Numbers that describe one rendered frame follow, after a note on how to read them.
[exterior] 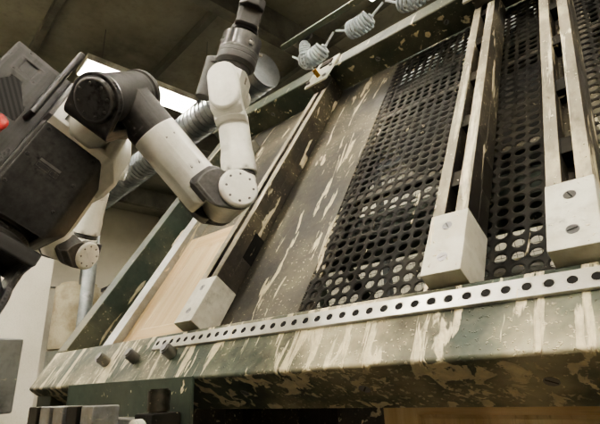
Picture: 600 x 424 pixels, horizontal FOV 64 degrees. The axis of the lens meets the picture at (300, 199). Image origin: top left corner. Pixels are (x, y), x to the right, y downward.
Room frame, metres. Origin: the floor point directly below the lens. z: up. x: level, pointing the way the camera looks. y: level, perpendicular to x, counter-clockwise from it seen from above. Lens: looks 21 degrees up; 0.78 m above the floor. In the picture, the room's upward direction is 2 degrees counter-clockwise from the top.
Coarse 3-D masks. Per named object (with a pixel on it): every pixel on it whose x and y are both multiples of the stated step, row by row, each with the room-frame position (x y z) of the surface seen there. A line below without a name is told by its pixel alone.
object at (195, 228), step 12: (252, 144) 1.68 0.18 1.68; (192, 228) 1.48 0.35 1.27; (204, 228) 1.51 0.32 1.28; (180, 240) 1.47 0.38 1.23; (180, 252) 1.45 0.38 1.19; (168, 264) 1.41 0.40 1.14; (156, 276) 1.40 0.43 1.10; (144, 288) 1.40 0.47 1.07; (156, 288) 1.39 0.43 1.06; (144, 300) 1.36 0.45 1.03; (132, 312) 1.34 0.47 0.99; (120, 324) 1.35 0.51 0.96; (132, 324) 1.34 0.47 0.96; (120, 336) 1.31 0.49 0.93
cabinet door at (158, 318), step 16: (192, 240) 1.47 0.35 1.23; (208, 240) 1.39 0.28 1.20; (224, 240) 1.32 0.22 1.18; (192, 256) 1.40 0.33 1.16; (208, 256) 1.32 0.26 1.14; (176, 272) 1.39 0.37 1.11; (192, 272) 1.32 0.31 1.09; (160, 288) 1.39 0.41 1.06; (176, 288) 1.32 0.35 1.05; (192, 288) 1.26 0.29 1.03; (160, 304) 1.32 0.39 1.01; (176, 304) 1.26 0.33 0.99; (144, 320) 1.32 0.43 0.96; (160, 320) 1.26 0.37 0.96; (128, 336) 1.32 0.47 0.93; (144, 336) 1.26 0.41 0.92
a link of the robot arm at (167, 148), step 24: (168, 120) 0.78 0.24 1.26; (144, 144) 0.79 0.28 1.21; (168, 144) 0.78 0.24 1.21; (192, 144) 0.81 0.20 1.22; (168, 168) 0.80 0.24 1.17; (192, 168) 0.81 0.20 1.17; (216, 168) 0.82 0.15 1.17; (192, 192) 0.82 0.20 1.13; (216, 192) 0.82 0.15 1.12; (240, 192) 0.83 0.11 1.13; (192, 216) 0.90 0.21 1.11
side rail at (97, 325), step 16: (208, 160) 1.85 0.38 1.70; (176, 208) 1.71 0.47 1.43; (160, 224) 1.68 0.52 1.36; (176, 224) 1.71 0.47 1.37; (144, 240) 1.67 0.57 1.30; (160, 240) 1.66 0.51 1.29; (144, 256) 1.62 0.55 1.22; (160, 256) 1.66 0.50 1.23; (128, 272) 1.58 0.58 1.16; (144, 272) 1.62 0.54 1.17; (112, 288) 1.54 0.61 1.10; (128, 288) 1.58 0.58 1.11; (96, 304) 1.54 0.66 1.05; (112, 304) 1.54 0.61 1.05; (128, 304) 1.58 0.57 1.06; (96, 320) 1.51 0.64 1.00; (112, 320) 1.55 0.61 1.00; (80, 336) 1.47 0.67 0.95; (96, 336) 1.51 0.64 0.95
